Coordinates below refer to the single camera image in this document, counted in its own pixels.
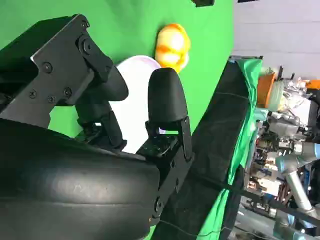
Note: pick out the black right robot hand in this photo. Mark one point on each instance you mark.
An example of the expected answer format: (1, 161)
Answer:
(62, 180)

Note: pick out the lilac plate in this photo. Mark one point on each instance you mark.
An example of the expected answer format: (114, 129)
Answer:
(135, 100)

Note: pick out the green table cloth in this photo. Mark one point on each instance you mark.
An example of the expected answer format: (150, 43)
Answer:
(125, 30)

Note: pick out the black table skirt cloth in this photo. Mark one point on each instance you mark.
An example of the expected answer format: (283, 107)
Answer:
(220, 125)

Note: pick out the orange container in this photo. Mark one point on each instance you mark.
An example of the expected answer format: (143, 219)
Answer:
(265, 90)

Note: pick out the grey machine housing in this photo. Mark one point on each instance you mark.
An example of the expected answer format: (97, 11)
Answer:
(283, 123)

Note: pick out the small orange box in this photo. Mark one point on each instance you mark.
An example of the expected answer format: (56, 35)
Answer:
(313, 84)

